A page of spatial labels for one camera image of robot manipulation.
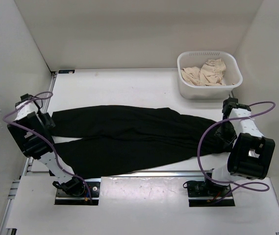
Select black trousers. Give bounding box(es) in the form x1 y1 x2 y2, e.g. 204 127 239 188
51 105 231 176

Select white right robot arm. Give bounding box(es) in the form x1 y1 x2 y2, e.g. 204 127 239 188
203 97 275 196

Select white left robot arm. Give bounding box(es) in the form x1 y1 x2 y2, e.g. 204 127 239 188
3 92 87 197

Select beige trousers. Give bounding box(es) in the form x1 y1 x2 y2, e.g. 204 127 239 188
181 59 227 86

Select white plastic laundry basket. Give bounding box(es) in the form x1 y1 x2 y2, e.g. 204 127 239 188
177 51 243 99

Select dark label sticker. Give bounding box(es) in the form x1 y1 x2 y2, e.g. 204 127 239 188
58 70 75 74

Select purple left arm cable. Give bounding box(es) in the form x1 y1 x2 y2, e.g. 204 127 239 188
2 92 93 204

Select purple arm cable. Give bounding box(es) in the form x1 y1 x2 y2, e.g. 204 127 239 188
197 101 277 204
2 92 93 204

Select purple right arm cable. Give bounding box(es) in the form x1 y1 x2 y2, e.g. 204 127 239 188
197 101 277 204

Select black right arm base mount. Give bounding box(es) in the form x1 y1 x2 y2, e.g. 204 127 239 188
183 180 235 207

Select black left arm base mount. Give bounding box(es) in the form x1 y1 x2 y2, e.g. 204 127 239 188
52 178 101 206

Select aluminium table edge rail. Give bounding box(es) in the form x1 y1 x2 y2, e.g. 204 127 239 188
79 169 204 179

